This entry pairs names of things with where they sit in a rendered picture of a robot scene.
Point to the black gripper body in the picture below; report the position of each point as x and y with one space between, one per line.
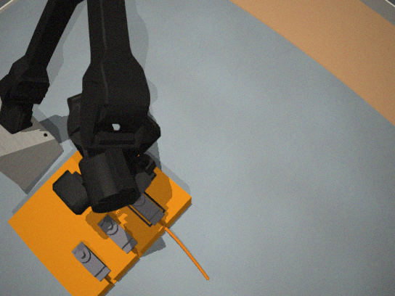
72 191

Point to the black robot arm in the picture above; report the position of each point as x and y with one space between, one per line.
114 91

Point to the orange flat plate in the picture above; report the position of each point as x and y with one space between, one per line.
88 253

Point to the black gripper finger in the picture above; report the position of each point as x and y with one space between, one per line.
76 175
137 152

